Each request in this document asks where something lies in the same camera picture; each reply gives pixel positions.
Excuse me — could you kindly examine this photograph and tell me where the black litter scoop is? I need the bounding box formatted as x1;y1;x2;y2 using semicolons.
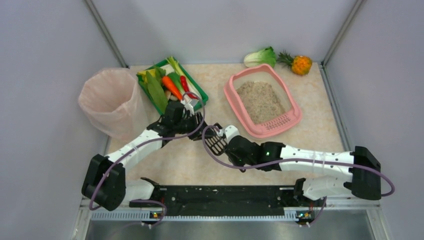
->
205;135;228;156

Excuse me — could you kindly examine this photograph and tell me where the pink litter box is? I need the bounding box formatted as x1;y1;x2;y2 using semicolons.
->
223;64;303;139

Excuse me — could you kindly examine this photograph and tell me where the pink lined trash bin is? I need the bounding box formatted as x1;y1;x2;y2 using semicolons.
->
78;68;148;142

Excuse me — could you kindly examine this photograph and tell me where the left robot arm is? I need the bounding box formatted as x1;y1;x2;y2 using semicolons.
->
81;99;204;211

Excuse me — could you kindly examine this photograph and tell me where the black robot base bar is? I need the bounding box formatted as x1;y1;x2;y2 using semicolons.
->
129;182;324;217

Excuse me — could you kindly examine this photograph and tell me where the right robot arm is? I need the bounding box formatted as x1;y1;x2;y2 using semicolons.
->
213;124;383;201

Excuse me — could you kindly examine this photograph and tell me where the red chili pepper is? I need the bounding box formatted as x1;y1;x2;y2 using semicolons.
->
180;75;200;100

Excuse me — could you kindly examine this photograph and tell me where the orange toy carrot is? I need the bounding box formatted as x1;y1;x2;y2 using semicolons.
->
161;76;183;101

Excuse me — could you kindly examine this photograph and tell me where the white green leek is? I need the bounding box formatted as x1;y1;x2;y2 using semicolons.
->
165;56;203;100

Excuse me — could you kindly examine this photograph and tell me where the green leafy vegetable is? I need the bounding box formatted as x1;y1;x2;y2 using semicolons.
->
145;71;168;114

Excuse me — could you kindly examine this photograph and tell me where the green vegetable tray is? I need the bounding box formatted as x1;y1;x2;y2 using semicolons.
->
136;56;209;115

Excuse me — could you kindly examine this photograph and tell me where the toy bok choy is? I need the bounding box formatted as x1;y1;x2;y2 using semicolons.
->
243;46;277;68

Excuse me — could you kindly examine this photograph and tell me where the toy pineapple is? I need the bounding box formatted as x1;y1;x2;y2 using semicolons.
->
277;51;313;76

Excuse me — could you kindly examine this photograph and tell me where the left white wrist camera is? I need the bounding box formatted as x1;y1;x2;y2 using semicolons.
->
180;94;199;116

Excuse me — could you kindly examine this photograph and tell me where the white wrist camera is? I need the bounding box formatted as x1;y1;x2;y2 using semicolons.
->
180;94;199;116
217;125;240;143

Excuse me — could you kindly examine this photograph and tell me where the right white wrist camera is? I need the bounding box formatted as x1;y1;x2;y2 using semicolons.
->
217;125;240;143

